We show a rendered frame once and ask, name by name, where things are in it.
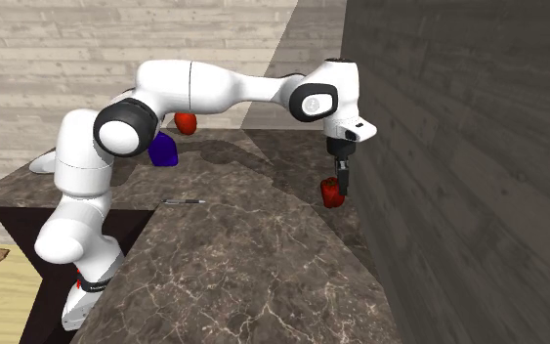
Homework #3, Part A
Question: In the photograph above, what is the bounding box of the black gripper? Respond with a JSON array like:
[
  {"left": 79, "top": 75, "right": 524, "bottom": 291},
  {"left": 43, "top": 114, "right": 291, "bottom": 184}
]
[{"left": 325, "top": 136, "right": 358, "bottom": 197}]

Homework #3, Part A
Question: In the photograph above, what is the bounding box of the red bell pepper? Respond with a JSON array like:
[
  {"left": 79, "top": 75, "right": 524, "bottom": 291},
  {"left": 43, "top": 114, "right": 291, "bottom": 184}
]
[{"left": 319, "top": 177, "right": 347, "bottom": 210}]

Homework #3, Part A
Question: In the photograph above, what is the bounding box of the red rounded object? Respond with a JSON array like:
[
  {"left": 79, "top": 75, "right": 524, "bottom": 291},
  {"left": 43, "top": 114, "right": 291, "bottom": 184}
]
[{"left": 173, "top": 111, "right": 198, "bottom": 137}]

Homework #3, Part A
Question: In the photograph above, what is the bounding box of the blue rounded object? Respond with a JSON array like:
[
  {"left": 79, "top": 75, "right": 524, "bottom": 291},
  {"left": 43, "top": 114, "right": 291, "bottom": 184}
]
[{"left": 147, "top": 131, "right": 180, "bottom": 168}]

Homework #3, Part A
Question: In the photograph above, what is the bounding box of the white rounded object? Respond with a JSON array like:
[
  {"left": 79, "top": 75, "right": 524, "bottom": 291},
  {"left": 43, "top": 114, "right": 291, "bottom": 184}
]
[{"left": 27, "top": 149, "right": 58, "bottom": 176}]

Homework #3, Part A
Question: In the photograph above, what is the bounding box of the dark robot stand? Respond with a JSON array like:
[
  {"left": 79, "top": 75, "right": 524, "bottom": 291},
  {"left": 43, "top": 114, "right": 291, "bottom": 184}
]
[{"left": 0, "top": 205, "right": 156, "bottom": 344}]

